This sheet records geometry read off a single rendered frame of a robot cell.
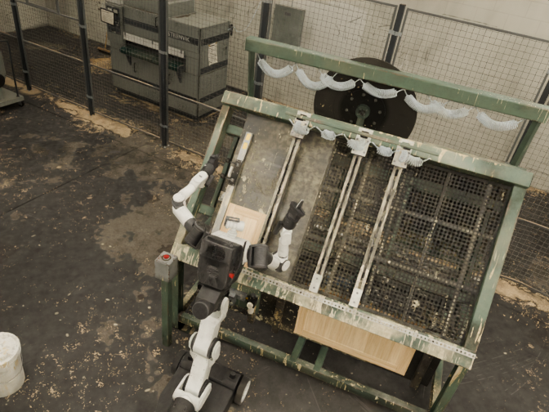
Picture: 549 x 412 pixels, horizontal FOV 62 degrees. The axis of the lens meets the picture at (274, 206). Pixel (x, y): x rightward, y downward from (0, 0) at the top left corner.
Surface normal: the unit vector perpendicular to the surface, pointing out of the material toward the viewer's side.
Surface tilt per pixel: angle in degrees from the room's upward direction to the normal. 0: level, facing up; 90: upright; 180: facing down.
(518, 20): 90
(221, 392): 0
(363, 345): 90
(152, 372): 0
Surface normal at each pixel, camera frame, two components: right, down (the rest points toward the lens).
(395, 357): -0.36, 0.49
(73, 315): 0.12, -0.82
